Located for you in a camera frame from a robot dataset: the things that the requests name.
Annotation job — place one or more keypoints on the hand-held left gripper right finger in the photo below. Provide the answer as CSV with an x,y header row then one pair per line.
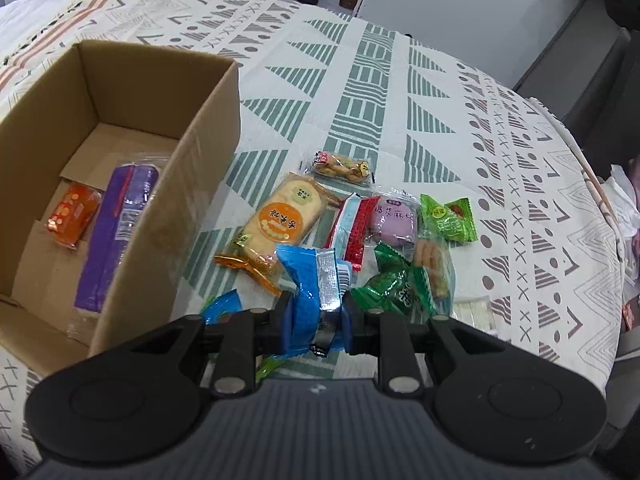
x,y
350,327

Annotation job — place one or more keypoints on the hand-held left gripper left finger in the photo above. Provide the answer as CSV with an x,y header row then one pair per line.
x,y
286,325

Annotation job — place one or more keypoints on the blue and silver snack packet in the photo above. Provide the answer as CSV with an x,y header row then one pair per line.
x,y
306,295

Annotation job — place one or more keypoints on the dark green snack packet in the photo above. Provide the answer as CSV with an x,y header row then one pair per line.
x,y
395,287

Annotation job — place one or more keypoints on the red and white snack packet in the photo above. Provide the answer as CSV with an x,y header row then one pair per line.
x,y
356,230

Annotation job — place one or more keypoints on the orange rice cracker packet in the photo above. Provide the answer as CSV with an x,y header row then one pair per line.
x,y
285,215

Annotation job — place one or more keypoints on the pink cake snack packet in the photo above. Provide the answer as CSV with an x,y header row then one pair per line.
x,y
394,220

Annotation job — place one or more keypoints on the clear twisted snack packet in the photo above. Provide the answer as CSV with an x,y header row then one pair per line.
x,y
342,166

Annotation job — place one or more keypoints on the brown cardboard box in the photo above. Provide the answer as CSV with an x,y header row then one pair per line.
x,y
200,160

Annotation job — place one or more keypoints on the small blue snack packet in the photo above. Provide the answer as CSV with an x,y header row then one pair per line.
x,y
220,307

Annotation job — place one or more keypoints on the clear biscuit packet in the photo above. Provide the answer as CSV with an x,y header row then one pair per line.
x,y
434,265

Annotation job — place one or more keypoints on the light green snack packet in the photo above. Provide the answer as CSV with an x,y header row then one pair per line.
x,y
447,220

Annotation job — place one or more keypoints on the long purple snack packet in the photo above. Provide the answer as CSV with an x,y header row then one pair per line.
x,y
115,240

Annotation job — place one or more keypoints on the patterned blanket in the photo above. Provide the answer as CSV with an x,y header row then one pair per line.
x,y
400,110

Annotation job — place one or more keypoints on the orange snack packet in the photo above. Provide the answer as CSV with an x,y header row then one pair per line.
x,y
72,212

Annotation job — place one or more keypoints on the white plastic bag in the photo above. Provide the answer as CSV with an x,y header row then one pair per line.
x,y
622,210

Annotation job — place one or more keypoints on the white quilt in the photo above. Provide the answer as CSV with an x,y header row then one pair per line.
x,y
35,7

